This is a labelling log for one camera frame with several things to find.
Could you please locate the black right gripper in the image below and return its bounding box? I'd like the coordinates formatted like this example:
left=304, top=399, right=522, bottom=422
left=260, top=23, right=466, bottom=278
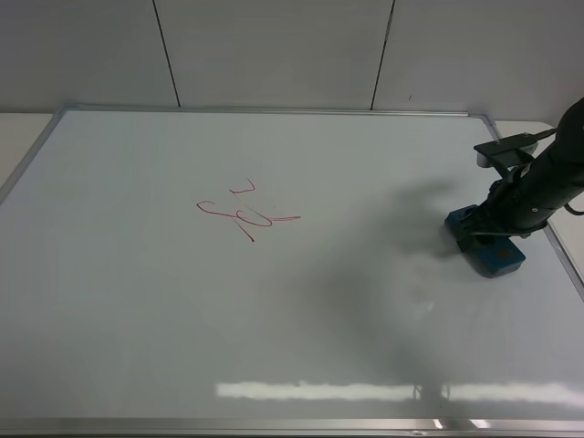
left=454, top=168, right=555, bottom=252

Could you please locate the blue board eraser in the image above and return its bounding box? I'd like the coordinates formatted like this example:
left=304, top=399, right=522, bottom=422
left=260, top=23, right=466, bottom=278
left=444, top=204, right=526, bottom=278

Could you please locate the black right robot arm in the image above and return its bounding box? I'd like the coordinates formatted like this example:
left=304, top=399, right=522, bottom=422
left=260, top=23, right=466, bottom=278
left=446, top=100, right=583, bottom=237

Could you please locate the white aluminium-framed whiteboard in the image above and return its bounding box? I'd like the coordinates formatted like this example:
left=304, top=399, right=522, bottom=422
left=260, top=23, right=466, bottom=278
left=1, top=106, right=583, bottom=437

